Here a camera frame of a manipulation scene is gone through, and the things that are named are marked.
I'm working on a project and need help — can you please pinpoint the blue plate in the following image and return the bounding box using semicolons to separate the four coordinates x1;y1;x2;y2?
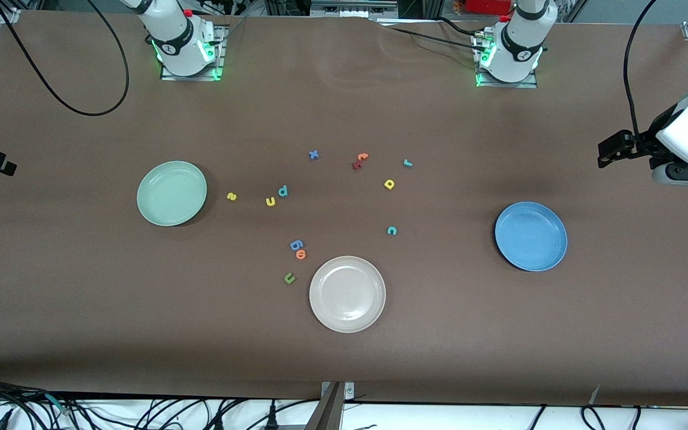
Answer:
494;201;568;272

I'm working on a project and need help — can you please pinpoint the pale green plate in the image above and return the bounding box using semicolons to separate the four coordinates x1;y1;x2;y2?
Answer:
137;161;208;227

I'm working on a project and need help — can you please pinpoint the red box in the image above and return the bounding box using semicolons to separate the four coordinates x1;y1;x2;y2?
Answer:
466;0;515;16

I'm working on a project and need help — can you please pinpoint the beige plate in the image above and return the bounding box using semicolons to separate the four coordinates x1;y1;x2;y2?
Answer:
309;256;387;333

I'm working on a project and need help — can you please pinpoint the brown table cover sheet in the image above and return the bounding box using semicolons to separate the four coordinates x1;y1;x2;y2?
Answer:
0;11;688;407

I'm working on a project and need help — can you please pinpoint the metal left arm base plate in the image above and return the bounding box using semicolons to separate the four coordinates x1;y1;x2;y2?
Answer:
477;33;539;89

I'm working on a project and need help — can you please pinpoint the black base cable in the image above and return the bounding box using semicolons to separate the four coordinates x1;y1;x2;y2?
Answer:
434;17;482;38
377;24;491;54

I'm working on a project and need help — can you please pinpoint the teal floor cable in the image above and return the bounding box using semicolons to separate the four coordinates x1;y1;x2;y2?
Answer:
44;393;76;416

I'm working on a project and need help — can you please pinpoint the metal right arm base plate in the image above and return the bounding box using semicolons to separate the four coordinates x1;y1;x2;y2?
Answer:
160;24;226;81

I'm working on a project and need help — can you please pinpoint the looped black floor cable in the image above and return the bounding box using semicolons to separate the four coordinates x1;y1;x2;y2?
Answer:
582;405;606;430

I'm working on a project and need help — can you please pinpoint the grey metal rail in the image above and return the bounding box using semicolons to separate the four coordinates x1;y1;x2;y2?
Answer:
311;2;398;17

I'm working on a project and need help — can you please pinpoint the metal post bracket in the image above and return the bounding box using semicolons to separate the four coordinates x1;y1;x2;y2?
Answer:
321;382;355;401

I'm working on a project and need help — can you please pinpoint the metal camera post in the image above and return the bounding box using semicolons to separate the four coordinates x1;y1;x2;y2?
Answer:
305;382;346;430

